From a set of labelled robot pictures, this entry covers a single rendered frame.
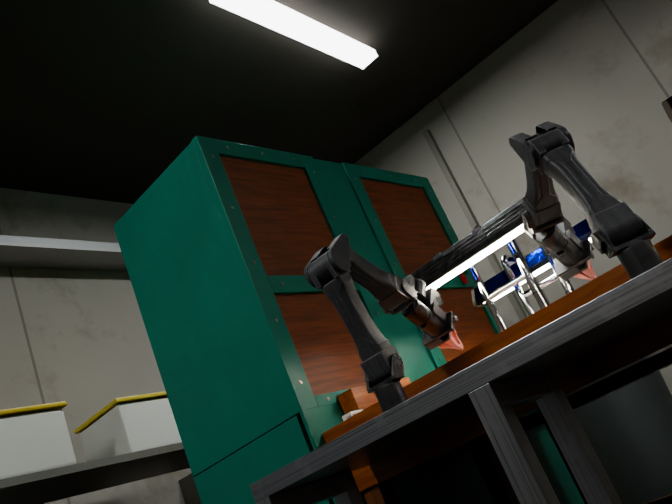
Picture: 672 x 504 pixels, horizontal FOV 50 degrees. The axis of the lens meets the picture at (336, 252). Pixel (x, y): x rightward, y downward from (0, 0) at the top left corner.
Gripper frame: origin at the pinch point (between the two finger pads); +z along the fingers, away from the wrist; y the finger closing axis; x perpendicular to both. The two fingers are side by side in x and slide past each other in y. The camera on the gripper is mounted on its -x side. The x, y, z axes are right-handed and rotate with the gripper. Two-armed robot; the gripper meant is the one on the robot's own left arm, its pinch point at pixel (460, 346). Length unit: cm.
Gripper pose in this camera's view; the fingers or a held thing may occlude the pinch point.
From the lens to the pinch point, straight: 196.7
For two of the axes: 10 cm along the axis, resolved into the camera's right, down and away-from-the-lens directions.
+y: -6.6, 5.1, 5.5
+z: 7.4, 5.7, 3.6
